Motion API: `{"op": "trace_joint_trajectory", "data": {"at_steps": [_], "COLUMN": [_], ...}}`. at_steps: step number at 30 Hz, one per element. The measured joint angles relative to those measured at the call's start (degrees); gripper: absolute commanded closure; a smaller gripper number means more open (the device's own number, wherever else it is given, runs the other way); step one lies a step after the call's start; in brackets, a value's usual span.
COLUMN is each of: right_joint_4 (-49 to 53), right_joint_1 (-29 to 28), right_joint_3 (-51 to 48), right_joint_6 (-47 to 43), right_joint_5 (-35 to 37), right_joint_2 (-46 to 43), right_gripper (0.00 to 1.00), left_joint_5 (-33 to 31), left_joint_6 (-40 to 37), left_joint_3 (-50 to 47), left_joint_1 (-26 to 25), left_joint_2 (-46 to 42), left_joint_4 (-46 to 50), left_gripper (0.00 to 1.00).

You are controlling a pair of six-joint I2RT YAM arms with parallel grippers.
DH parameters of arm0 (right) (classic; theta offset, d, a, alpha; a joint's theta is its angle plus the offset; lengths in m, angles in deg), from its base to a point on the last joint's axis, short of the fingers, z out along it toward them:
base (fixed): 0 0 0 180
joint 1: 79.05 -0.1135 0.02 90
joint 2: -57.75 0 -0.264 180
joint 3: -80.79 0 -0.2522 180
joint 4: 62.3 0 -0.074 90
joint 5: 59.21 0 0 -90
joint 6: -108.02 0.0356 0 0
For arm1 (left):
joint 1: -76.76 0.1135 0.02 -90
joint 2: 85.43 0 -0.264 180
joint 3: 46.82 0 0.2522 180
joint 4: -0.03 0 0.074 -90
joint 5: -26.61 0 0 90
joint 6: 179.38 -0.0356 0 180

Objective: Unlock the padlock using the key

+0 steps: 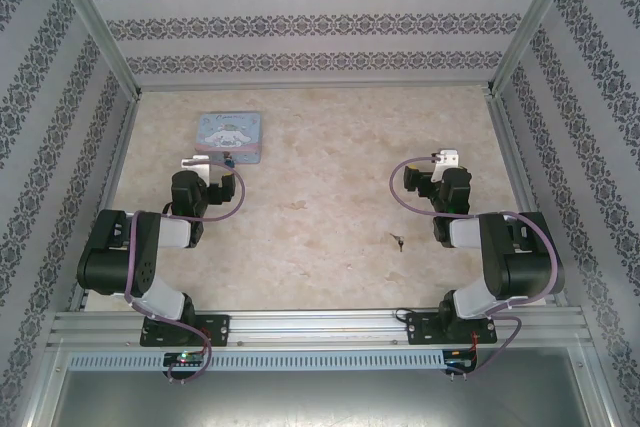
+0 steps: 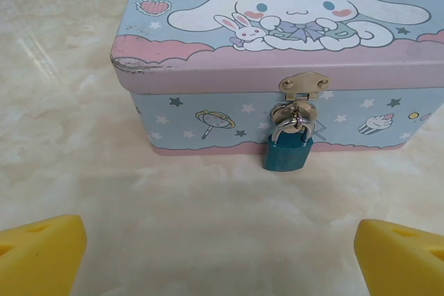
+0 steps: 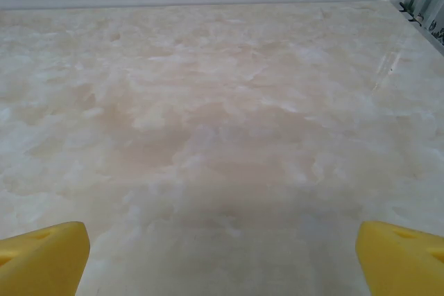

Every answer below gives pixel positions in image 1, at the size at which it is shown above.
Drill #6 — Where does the cartoon bunny tin box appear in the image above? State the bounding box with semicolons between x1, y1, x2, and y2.
193;111;265;166

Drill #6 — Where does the left small circuit board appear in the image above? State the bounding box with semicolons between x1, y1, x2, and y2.
163;350;207;367

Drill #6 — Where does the small circuit board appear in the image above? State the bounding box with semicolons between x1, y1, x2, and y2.
163;350;207;367
444;349;477;374

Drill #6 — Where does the right small circuit board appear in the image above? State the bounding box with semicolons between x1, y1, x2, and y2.
444;349;477;374

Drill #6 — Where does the grey metal panel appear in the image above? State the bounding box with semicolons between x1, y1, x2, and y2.
47;369;596;427

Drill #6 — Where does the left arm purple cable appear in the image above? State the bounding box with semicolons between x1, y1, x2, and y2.
124;166;247;384

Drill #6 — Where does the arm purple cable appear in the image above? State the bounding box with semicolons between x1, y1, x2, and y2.
124;166;247;384
390;155;561;378

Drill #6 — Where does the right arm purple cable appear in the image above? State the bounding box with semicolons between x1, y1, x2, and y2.
390;155;561;378

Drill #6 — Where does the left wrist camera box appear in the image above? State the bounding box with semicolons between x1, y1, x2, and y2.
180;154;212;183

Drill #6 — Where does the right aluminium side rail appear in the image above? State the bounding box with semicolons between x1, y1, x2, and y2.
486;91;564;307

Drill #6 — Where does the aluminium side rail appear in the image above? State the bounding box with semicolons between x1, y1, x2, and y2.
486;91;564;307
68;91;144;312

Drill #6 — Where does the left aluminium side rail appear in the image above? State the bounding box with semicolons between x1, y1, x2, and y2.
68;91;144;312

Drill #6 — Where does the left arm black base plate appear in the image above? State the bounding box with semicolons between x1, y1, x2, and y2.
141;314;232;349

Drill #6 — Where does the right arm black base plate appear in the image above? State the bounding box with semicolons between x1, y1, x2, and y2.
405;311;499;347

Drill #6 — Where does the aluminium mounting rail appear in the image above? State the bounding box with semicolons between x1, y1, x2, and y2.
48;309;587;349

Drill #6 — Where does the slotted grey cable duct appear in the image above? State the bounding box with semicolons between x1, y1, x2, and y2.
67;350;447;370

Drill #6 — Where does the left aluminium frame post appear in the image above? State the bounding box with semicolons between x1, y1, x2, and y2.
42;0;143;97

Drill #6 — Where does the aluminium frame post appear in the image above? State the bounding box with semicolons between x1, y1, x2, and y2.
486;0;585;94
42;0;143;97

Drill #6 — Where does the right aluminium frame post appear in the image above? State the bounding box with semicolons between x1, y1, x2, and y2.
486;0;585;94

